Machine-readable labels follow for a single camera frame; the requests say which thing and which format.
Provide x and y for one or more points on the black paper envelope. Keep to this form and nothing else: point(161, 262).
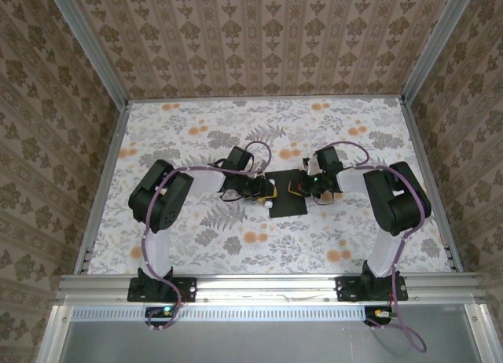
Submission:
point(288, 206)

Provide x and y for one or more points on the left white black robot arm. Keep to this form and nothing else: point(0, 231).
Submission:
point(157, 253)

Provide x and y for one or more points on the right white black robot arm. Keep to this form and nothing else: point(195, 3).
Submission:
point(387, 257)

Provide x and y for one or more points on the circuit board with yellow plug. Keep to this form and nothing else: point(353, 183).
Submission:
point(381, 314)

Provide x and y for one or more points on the grey metal shelf panel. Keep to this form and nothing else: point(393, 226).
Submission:
point(255, 343)

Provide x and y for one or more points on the green lit circuit board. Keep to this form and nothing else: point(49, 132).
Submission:
point(163, 312)

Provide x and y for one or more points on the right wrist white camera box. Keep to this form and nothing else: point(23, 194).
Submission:
point(312, 164)

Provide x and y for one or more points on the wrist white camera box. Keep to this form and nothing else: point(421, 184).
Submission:
point(257, 166)
point(312, 164)

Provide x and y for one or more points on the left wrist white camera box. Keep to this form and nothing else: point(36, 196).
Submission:
point(257, 166)

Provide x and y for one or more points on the aluminium front rail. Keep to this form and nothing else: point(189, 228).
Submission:
point(267, 286)

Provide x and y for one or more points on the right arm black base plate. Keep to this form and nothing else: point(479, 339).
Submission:
point(346, 290)

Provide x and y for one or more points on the aluminium table side rail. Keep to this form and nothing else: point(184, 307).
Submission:
point(432, 143)
point(102, 190)

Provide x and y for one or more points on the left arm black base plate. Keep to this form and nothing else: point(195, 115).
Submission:
point(184, 288)

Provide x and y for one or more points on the aluminium frame post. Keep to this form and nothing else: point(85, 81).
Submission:
point(436, 45)
point(86, 45)

